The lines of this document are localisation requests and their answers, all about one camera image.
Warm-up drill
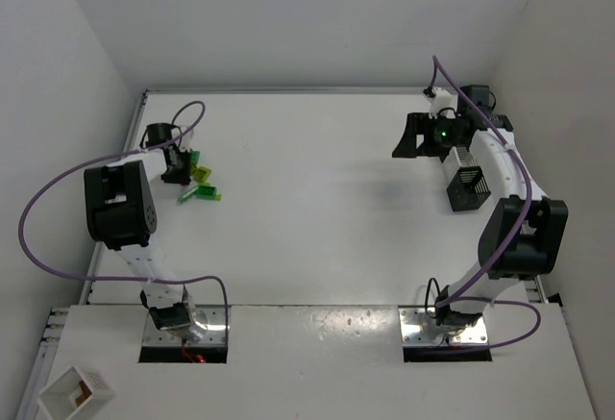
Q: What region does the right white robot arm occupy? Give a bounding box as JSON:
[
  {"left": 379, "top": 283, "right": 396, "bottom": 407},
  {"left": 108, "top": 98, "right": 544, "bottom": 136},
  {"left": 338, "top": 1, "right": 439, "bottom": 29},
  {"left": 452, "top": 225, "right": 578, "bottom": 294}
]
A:
[{"left": 392, "top": 85, "right": 568, "bottom": 328}]

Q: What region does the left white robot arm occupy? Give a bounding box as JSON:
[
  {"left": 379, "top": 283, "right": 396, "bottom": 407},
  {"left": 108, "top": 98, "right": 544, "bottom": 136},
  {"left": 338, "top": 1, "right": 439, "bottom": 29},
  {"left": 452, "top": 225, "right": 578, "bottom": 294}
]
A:
[{"left": 84, "top": 123, "right": 195, "bottom": 337}]

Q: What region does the yellow-green lego brick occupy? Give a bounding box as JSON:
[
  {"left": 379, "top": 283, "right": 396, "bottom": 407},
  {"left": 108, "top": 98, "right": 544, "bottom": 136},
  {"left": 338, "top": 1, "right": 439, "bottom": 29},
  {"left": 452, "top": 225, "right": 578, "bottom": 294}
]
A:
[{"left": 191, "top": 166, "right": 211, "bottom": 185}]

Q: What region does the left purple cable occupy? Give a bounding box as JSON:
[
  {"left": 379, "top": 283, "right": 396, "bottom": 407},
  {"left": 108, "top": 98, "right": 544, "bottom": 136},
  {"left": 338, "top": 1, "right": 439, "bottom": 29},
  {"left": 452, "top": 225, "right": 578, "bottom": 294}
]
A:
[{"left": 17, "top": 100, "right": 229, "bottom": 318}]

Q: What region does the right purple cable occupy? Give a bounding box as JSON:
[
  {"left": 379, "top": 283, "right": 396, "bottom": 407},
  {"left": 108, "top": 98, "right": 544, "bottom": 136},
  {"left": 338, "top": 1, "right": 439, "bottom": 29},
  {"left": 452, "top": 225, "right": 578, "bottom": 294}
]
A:
[{"left": 425, "top": 55, "right": 541, "bottom": 355}]

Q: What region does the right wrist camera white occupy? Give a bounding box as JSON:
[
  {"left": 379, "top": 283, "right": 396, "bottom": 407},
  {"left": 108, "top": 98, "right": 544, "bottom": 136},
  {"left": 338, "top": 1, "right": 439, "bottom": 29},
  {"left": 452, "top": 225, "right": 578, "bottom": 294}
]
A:
[{"left": 423, "top": 86, "right": 456, "bottom": 119}]

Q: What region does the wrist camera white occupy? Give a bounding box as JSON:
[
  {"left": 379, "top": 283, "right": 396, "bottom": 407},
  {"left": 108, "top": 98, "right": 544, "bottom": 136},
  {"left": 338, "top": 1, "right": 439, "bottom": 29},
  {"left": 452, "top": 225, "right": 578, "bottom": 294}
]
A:
[
  {"left": 173, "top": 124, "right": 194, "bottom": 150},
  {"left": 423, "top": 86, "right": 456, "bottom": 119}
]

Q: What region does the large green lego brick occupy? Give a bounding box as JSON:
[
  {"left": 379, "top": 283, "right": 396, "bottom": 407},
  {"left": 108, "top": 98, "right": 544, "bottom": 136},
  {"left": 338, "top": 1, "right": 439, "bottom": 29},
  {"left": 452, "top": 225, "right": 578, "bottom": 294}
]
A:
[{"left": 195, "top": 185, "right": 218, "bottom": 201}]

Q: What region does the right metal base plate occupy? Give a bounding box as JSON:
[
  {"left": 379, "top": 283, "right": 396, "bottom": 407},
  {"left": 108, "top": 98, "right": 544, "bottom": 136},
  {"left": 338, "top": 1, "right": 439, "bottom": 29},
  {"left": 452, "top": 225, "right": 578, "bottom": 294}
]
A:
[{"left": 398, "top": 307, "right": 489, "bottom": 349}]

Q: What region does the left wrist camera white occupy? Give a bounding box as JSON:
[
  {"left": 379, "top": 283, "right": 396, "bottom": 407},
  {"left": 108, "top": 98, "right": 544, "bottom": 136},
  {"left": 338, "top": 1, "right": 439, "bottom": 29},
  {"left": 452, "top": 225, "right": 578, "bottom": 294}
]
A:
[{"left": 173, "top": 124, "right": 194, "bottom": 150}]

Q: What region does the near black slatted container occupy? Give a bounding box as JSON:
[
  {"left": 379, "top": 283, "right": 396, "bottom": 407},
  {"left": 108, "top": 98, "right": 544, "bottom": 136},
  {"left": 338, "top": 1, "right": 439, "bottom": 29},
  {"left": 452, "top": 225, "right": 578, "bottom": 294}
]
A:
[{"left": 447, "top": 166, "right": 491, "bottom": 212}]

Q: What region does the metal base plate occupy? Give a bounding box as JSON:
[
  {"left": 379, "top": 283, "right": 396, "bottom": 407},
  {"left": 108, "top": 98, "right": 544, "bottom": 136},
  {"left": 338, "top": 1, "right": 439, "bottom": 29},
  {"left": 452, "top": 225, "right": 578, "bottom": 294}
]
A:
[
  {"left": 398, "top": 307, "right": 489, "bottom": 349},
  {"left": 141, "top": 306, "right": 227, "bottom": 349}
]

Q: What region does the middle white slatted container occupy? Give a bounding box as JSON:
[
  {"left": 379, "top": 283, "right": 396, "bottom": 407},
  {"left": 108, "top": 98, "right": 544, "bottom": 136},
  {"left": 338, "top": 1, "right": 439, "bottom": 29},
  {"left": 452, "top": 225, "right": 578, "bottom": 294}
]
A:
[{"left": 442, "top": 146, "right": 480, "bottom": 182}]

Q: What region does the white slatted container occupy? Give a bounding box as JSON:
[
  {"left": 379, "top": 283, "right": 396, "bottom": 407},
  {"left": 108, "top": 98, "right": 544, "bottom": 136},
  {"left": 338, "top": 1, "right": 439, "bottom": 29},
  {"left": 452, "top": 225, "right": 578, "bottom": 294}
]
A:
[
  {"left": 37, "top": 365, "right": 115, "bottom": 420},
  {"left": 442, "top": 146, "right": 480, "bottom": 182}
]

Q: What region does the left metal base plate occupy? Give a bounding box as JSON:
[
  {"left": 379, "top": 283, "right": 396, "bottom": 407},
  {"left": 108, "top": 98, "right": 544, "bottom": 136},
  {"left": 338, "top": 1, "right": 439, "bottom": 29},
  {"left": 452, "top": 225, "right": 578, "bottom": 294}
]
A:
[{"left": 141, "top": 306, "right": 227, "bottom": 349}]

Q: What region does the purple cable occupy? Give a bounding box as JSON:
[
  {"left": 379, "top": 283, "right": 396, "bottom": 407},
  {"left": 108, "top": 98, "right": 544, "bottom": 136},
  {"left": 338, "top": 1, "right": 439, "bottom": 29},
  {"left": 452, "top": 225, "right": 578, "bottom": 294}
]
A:
[
  {"left": 17, "top": 100, "right": 229, "bottom": 318},
  {"left": 425, "top": 55, "right": 541, "bottom": 355}
]

